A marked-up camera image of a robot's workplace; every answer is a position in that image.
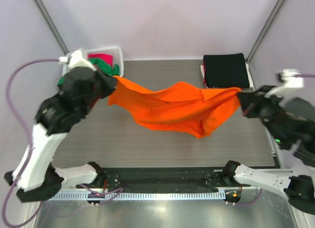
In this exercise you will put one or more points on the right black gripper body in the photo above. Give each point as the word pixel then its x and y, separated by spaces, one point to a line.
pixel 268 108

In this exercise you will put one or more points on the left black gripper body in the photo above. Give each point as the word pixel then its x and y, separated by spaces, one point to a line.
pixel 92 100

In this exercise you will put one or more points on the white plastic basket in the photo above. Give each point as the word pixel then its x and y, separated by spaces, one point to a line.
pixel 115 51

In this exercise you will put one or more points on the orange t shirt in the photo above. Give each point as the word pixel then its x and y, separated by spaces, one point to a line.
pixel 180 108

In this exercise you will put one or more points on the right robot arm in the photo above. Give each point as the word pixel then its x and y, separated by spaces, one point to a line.
pixel 298 190

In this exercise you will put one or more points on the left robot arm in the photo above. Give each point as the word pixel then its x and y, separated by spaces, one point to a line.
pixel 37 179

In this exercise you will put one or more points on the green t shirt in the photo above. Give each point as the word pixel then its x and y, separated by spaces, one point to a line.
pixel 103 66

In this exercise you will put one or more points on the folded white t shirt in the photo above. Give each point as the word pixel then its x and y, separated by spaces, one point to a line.
pixel 248 75

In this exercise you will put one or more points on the pink t shirt in basket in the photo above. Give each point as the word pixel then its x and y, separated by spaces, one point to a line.
pixel 105 57

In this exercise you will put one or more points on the folded black t shirt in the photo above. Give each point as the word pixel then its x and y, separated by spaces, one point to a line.
pixel 226 71

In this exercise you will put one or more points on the folded pink t shirt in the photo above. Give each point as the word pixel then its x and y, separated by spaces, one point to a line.
pixel 204 75

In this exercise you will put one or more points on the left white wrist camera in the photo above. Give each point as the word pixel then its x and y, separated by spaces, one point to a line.
pixel 78 58

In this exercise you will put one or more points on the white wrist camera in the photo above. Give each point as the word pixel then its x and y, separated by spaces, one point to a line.
pixel 289 81
pixel 78 58

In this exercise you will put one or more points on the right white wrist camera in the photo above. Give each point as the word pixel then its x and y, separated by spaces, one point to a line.
pixel 289 81

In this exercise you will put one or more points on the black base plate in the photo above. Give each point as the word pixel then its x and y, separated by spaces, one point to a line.
pixel 163 180

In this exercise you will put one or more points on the left aluminium frame post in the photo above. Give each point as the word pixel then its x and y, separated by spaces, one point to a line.
pixel 51 25

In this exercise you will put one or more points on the aluminium frame post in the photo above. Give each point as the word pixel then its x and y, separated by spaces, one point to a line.
pixel 266 27
pixel 51 25

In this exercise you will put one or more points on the right aluminium frame post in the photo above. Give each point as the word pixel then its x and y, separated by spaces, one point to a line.
pixel 266 27

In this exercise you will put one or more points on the white slotted cable duct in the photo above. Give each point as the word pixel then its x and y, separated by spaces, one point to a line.
pixel 85 195

